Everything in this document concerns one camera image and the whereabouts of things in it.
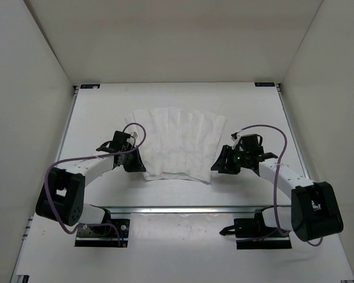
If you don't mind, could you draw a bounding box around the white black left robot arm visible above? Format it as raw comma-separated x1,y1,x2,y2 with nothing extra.
35,131,146,236

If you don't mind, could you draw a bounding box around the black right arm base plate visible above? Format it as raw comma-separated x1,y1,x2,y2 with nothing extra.
234,218,292,250

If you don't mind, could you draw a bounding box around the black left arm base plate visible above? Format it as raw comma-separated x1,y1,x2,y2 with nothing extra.
74,214,130,248

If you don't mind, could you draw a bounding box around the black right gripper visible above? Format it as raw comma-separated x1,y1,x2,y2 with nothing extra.
211,146,249,175

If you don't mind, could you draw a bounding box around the blue corner label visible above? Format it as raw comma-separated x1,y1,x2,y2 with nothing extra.
80,84,100,89
254,82,275,87

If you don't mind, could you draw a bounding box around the white pleated skirt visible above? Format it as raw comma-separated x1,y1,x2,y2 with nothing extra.
124,107,226,184

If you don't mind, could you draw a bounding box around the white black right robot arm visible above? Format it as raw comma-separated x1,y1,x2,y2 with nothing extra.
211,145,343,242

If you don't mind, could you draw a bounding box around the right blue corner label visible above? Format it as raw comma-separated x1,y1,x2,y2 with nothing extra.
254,82,275,87

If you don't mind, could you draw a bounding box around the aluminium table edge rail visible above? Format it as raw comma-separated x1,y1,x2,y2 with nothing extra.
107,206,293,215

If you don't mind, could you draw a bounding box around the left blue corner label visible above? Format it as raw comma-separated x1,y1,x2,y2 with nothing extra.
80,84,100,89

